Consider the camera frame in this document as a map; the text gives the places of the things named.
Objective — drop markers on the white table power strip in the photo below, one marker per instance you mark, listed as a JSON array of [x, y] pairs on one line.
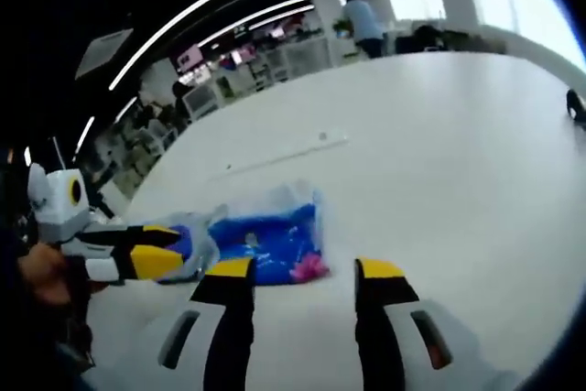
[[293, 153]]

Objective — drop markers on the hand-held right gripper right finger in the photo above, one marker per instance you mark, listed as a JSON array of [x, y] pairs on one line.
[[380, 327]]

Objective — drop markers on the small black object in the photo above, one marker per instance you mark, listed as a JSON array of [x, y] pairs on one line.
[[576, 105]]

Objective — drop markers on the clear blue-printed plastic bag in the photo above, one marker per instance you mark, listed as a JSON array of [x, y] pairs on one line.
[[199, 244]]

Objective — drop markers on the person's left hand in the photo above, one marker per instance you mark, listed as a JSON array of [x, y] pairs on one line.
[[46, 274]]

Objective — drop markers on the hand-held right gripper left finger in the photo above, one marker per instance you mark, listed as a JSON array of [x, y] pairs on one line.
[[229, 327]]

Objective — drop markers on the potted green plant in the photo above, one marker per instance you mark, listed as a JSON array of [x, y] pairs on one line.
[[342, 27]]

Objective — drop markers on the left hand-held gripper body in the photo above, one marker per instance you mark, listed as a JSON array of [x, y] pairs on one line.
[[57, 208]]

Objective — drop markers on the curved ceiling light strip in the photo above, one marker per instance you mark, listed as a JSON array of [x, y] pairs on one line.
[[220, 2]]

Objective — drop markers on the blue tissue packet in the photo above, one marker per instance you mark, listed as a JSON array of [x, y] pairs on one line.
[[270, 240]]

